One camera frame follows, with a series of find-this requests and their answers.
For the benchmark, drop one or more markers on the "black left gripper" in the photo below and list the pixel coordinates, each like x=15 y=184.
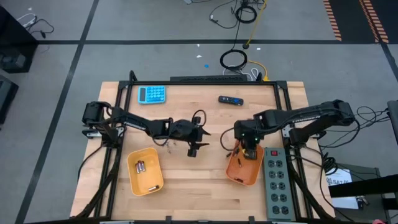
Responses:
x=186 y=130

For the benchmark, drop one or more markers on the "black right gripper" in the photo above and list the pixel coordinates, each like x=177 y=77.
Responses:
x=250 y=144

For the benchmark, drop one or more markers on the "black copper-top battery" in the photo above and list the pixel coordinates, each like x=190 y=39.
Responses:
x=236 y=152
x=239 y=162
x=239 y=180

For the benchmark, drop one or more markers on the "orange plastic bin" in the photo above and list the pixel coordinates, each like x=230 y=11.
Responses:
x=248 y=171

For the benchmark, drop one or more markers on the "yellow plastic bin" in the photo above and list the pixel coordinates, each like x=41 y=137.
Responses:
x=146 y=179

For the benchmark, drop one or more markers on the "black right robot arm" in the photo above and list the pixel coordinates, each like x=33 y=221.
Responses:
x=295 y=116

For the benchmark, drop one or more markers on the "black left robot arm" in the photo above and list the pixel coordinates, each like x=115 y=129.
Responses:
x=136 y=121

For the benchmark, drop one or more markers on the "black remote control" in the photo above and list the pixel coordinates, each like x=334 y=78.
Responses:
x=230 y=100

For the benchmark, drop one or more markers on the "grey power strip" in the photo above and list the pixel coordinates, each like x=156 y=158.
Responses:
x=278 y=186

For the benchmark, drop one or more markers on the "black rack power strip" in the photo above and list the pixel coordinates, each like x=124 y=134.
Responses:
x=208 y=77

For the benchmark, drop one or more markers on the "blue calculator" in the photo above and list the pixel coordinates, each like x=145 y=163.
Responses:
x=155 y=94

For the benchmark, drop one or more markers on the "white paper sheet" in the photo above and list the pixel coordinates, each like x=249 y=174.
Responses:
x=343 y=174

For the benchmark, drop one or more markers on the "black desk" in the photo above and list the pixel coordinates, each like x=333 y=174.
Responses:
x=367 y=186

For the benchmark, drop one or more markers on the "pink object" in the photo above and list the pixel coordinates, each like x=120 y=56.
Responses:
x=377 y=222

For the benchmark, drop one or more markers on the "black equipment box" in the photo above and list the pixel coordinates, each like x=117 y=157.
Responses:
x=6 y=96

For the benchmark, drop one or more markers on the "white power adapter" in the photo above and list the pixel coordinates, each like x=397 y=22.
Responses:
x=30 y=20

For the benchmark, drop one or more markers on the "black cabinet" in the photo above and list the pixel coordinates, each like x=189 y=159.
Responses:
x=12 y=40

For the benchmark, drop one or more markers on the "black aluminium table frame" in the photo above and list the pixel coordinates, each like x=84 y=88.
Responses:
x=199 y=83

